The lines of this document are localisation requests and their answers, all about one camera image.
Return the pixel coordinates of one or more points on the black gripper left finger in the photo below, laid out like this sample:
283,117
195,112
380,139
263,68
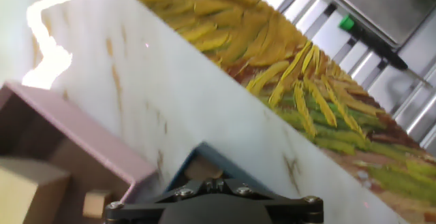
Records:
143,208

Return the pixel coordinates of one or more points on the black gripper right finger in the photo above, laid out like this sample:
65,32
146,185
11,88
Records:
293,208

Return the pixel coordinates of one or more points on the tiny wooden cube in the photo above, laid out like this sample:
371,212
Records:
95,203

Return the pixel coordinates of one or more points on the medium wooden cube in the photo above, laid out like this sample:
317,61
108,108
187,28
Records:
203,171

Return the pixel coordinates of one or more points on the dark blue cardboard box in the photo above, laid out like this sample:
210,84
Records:
231,166

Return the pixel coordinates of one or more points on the large wooden cube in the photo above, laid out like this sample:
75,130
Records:
27,193

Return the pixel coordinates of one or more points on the pink cardboard box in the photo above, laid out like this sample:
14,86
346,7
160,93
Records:
95,139

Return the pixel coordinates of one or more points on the white marble pattern mat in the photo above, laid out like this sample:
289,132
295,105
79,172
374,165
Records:
170,98

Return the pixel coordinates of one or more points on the yellow green painted cloth strip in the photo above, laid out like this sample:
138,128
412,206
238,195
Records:
289,81

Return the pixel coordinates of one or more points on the square silver metal plate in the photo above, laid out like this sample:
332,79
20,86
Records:
385,6

